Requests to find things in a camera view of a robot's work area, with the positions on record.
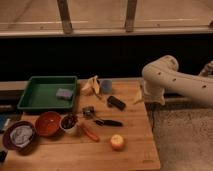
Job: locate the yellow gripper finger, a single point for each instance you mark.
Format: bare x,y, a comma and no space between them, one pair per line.
139,96

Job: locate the left wooden post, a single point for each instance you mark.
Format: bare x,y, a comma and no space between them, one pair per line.
65,16

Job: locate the purple bowl with cloth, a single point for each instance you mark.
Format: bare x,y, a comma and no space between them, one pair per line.
19,135

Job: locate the yellow apple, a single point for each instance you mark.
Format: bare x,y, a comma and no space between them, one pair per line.
117,142

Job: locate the grey-blue sponge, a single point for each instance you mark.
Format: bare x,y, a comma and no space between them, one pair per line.
64,94

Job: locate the black handled metal scoop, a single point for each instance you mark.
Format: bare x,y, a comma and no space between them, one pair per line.
89,113

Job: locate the orange carrot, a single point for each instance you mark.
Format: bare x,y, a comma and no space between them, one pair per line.
89,133

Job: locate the white cup with dark contents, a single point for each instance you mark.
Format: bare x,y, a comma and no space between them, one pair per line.
69,124

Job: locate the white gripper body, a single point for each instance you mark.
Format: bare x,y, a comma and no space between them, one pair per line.
153,93

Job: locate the green plastic tray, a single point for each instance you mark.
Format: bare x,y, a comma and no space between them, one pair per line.
40,93

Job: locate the blue object at left edge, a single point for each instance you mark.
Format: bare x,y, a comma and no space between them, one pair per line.
4,121

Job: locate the black rectangular block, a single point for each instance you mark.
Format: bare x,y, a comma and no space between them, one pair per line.
113,101

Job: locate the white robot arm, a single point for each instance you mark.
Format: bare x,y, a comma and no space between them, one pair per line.
162,74

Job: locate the right wooden post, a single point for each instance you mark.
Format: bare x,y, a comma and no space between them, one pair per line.
130,15

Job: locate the wooden post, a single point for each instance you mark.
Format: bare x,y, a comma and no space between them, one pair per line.
65,16
130,15

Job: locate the yellow banana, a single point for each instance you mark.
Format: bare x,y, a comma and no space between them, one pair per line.
91,86

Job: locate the blue cup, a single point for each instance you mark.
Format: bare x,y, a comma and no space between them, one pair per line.
106,86

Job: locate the orange bowl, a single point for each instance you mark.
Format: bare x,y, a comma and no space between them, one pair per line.
47,124

